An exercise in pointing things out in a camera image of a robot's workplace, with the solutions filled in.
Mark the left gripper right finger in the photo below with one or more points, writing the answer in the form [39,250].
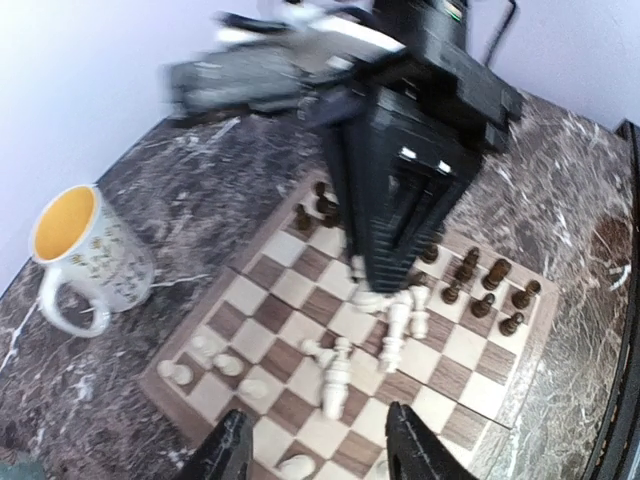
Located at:
[413,450]

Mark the yellow inside patterned mug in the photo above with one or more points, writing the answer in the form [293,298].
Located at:
[81,242]

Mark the white chess queen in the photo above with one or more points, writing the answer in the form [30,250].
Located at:
[336,381]

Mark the white chess king lying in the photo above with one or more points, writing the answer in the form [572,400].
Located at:
[397,315]

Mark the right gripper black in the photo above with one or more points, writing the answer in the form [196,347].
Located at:
[405,135]

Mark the white chess rook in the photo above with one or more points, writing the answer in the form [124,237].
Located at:
[178,374]

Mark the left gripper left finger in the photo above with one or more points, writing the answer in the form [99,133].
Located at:
[225,454]

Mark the wooden chess board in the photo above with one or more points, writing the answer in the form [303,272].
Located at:
[263,336]

